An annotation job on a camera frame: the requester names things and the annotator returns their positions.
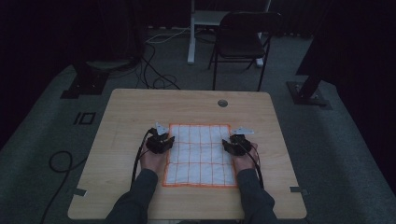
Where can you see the grey round floor base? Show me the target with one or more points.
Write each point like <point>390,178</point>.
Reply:
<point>109,64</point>

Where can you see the grey table grommet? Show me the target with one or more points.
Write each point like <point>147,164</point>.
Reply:
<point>222,103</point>

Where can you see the grey tape strip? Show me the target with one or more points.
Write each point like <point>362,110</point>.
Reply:
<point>79,192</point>
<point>297,189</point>

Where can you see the white cloth with orange grid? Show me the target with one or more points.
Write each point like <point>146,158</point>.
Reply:
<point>199,155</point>

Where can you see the person's right hand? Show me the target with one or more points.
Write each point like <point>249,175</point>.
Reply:
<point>246,161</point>

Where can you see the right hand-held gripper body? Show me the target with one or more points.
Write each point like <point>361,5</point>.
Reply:
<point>241,144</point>

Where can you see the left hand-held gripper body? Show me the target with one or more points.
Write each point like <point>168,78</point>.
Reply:
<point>155,144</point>

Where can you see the black slanted stand with base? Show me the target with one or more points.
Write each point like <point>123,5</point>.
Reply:
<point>309,90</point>

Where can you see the black stand with square base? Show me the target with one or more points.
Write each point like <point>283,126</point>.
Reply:
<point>87,82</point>

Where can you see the white desk frame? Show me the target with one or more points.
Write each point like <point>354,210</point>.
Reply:
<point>192,34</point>

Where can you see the person's left hand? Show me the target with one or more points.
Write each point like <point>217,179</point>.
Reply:
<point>152,161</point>

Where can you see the black folding chair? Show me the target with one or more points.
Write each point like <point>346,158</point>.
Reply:
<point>241,40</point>

